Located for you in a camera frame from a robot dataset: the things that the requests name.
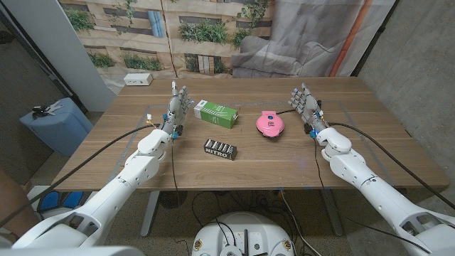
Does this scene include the thin black hand cable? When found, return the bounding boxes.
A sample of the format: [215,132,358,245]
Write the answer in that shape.
[170,137,180,200]
[312,137,432,254]

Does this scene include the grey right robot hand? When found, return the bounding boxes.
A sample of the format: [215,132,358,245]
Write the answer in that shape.
[288,82,328,134]

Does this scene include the white power strip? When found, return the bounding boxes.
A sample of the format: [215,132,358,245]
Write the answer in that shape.
[123,73,154,87]

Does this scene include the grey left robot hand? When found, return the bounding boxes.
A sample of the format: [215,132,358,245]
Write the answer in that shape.
[161,80,195,139]

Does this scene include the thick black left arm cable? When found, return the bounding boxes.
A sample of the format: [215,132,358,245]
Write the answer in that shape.
[0,123,161,229]

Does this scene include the white robot torso base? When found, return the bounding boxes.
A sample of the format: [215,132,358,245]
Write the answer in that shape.
[191,211,296,256]

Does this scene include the thin black right hand cable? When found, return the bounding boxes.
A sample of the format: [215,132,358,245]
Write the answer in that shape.
[312,137,432,254]

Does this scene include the black floor cable tangle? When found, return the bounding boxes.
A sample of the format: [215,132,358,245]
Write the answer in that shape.
[191,190,298,234]

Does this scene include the printed fabric backdrop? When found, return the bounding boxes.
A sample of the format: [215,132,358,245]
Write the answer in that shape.
[58,0,397,94]

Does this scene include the black round floor object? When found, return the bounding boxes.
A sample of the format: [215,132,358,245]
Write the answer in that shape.
[158,191,188,210]

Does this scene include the metal table leg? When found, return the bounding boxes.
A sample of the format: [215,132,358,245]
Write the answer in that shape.
[321,188,344,238]
[139,191,161,238]

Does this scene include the black golf ball packet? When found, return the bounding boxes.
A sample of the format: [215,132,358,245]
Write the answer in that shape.
[203,139,238,161]

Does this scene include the blue padded seat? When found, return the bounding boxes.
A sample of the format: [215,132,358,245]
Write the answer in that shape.
[36,191,85,214]

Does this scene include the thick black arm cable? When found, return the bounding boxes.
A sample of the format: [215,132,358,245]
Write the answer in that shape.
[0,123,161,229]
[327,122,455,211]

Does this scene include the pink mini sandwich press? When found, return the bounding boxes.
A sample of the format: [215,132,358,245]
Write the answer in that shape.
[255,110,285,138]

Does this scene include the black and grey tool bundle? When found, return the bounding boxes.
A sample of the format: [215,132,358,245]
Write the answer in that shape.
[31,100,65,119]

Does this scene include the thin black left hand cable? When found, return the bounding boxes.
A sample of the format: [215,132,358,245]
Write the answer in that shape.
[170,137,180,200]

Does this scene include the green and white package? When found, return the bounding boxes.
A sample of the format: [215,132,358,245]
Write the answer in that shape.
[193,100,240,129]

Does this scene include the white wall panel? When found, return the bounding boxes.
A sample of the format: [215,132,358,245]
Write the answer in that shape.
[0,0,117,113]

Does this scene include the white floor cable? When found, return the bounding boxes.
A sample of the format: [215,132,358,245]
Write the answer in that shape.
[279,190,323,256]

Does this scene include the blue storage bin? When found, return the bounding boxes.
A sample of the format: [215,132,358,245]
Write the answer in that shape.
[19,97,95,158]

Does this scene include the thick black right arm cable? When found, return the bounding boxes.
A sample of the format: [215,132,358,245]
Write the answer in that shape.
[327,122,455,211]

